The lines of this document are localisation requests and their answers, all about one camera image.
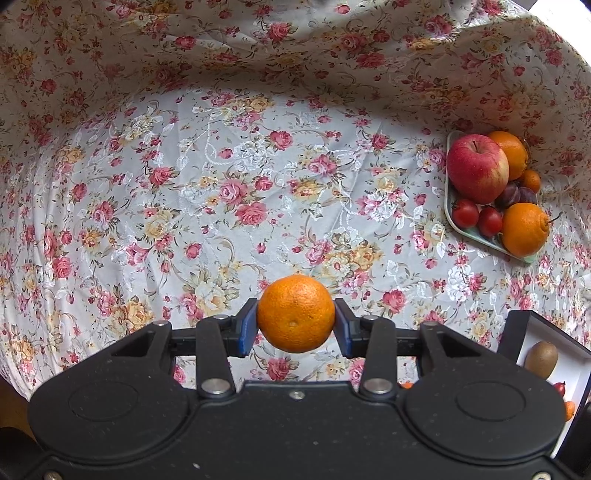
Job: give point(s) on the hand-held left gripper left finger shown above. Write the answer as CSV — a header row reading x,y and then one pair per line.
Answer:
x,y
248,325

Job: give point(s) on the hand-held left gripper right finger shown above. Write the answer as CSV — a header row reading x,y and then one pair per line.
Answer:
x,y
341,325

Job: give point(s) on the dimpled mandarin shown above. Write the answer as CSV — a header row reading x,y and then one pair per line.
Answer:
x,y
295,309

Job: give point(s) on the white box with dark rim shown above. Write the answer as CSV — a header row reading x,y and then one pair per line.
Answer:
x,y
540,328

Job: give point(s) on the brown kiwi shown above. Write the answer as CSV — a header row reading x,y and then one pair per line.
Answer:
x,y
541,360

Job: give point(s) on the oval red cherry tomato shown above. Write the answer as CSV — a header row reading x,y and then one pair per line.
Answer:
x,y
559,388

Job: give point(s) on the pale green plate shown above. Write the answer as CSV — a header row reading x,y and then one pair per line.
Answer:
x,y
480,241

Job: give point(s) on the floral tablecloth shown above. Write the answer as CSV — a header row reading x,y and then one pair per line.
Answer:
x,y
184,161

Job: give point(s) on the large knobbed orange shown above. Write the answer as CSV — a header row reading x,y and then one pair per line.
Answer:
x,y
524,230

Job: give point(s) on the red apple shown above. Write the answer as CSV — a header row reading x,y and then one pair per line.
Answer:
x,y
478,168

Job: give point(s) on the purple plum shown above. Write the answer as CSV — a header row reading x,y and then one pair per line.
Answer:
x,y
527,196
508,194

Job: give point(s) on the large round orange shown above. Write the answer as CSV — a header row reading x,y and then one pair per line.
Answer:
x,y
515,154

